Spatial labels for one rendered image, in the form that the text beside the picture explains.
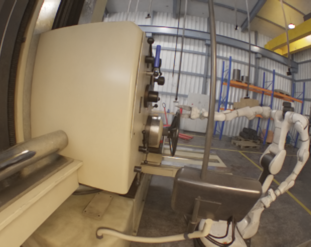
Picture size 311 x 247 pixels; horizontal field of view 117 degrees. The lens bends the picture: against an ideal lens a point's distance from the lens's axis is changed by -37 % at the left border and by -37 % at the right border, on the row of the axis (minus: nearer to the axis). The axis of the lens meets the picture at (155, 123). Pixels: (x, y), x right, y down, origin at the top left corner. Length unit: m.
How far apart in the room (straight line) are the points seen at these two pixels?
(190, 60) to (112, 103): 8.39
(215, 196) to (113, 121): 0.51
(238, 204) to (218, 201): 0.08
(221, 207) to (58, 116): 0.86
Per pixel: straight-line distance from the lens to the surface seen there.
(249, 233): 1.91
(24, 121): 1.01
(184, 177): 0.54
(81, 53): 0.79
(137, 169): 0.89
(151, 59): 0.77
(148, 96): 0.90
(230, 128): 9.47
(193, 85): 8.68
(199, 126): 8.21
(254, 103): 8.56
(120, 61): 0.69
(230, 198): 0.58
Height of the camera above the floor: 1.53
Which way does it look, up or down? 9 degrees down
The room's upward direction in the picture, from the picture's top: 7 degrees clockwise
